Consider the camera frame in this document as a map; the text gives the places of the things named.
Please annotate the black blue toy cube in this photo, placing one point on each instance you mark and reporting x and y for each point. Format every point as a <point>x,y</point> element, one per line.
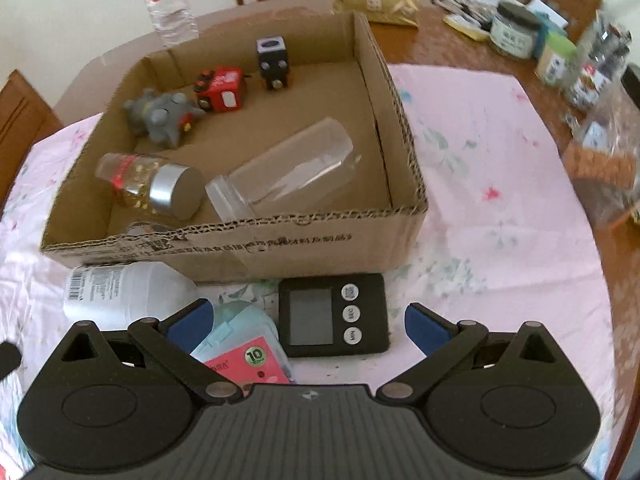
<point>272,57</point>

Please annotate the wooden chair left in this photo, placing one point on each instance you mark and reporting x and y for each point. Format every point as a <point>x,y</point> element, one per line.
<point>25,119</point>

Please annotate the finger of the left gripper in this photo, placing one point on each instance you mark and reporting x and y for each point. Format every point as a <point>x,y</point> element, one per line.
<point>10,358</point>

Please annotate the clear water bottle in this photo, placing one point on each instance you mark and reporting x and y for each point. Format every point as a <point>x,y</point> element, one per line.
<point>173,20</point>

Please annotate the cardboard box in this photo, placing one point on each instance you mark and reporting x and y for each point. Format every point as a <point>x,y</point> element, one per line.
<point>338,71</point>

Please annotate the red toy cube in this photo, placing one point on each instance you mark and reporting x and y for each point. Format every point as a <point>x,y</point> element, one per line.
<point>221,90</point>

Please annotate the grey toy figure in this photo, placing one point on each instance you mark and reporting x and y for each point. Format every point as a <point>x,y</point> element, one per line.
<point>163,118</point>

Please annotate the white plastic bottle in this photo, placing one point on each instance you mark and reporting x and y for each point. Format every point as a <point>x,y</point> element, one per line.
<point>115,296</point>

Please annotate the capsule jar silver lid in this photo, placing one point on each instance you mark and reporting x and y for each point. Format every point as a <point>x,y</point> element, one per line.
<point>153,184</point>

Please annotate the clear plastic bag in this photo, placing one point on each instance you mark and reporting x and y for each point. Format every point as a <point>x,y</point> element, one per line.
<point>602,158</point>

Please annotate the black digital timer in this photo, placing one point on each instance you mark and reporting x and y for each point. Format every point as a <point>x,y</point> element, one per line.
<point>336,315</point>

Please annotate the pink pen refill pack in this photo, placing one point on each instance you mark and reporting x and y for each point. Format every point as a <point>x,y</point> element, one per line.
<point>244,347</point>

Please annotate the pile of papers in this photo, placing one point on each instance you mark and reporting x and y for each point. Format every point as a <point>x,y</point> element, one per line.
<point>481,12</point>

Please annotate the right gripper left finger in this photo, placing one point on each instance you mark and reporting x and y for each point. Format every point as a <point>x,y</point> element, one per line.
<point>169,344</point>

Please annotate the clear plastic jar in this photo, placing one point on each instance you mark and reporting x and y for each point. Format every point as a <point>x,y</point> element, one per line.
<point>300,174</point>

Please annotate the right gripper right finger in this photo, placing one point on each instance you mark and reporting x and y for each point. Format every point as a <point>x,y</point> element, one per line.
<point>447,347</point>

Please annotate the green white small box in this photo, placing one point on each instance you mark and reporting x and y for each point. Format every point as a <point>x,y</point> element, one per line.
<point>552,64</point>

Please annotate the pink floral tablecloth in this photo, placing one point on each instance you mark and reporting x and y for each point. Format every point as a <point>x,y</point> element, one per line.
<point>505,240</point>

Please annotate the glass jar black lid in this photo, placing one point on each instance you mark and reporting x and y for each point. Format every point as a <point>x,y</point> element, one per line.
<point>514,30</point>

